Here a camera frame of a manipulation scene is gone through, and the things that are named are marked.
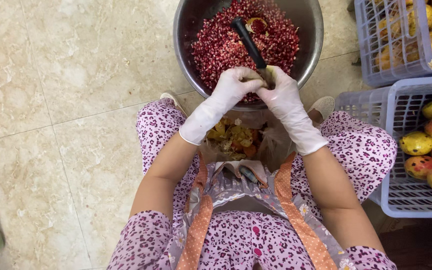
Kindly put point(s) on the large steel bowl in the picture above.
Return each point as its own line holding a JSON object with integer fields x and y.
{"x": 189, "y": 48}

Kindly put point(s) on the lavender plastic crate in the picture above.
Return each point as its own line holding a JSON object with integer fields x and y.
{"x": 392, "y": 123}
{"x": 392, "y": 71}

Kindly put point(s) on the heap of red pomegranate seeds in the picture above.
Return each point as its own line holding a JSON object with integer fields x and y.
{"x": 219, "y": 45}

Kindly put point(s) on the pomegranate peel scrap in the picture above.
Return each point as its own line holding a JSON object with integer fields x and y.
{"x": 257, "y": 25}

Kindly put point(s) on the dark brown mat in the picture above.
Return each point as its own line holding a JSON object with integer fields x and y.
{"x": 422, "y": 243}

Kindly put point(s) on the yellow pomegranate piece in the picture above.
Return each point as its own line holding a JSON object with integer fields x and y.
{"x": 270, "y": 77}

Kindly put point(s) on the person's right hand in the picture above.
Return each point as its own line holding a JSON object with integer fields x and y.
{"x": 285, "y": 93}

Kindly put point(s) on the pink floral pajamas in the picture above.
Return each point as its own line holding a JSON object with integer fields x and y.
{"x": 354, "y": 150}

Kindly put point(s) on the person's left hand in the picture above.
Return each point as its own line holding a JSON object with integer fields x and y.
{"x": 231, "y": 87}

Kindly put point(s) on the person's right fingers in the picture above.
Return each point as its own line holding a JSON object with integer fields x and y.
{"x": 278, "y": 80}

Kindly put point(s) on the person's left fingers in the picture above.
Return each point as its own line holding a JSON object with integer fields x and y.
{"x": 248, "y": 77}

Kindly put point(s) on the clear plastic waste bag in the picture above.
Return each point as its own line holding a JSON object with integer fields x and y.
{"x": 276, "y": 144}

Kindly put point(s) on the small item in apron pocket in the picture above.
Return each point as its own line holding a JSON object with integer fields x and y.
{"x": 248, "y": 174}

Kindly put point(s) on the heap of yellow pomegranate peels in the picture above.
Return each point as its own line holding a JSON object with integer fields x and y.
{"x": 234, "y": 140}

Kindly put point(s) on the white mesh slipper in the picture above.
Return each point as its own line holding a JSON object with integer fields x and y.
{"x": 171, "y": 99}
{"x": 323, "y": 106}

